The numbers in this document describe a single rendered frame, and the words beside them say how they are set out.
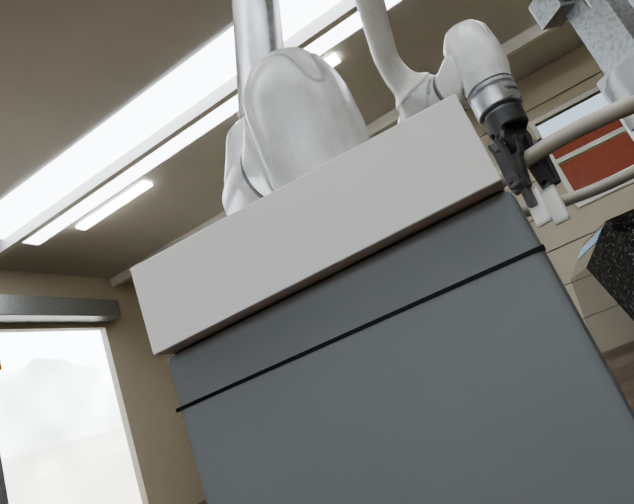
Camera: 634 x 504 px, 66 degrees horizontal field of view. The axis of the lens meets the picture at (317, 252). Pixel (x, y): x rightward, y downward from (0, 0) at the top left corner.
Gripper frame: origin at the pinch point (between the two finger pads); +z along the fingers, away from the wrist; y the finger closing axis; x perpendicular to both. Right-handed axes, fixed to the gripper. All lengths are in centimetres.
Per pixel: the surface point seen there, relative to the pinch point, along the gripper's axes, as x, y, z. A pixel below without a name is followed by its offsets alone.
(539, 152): -3.8, -0.8, -9.0
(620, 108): -16.0, 5.2, -9.3
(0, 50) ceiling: 293, -91, -301
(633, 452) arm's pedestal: -26, -44, 32
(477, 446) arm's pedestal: -18, -51, 29
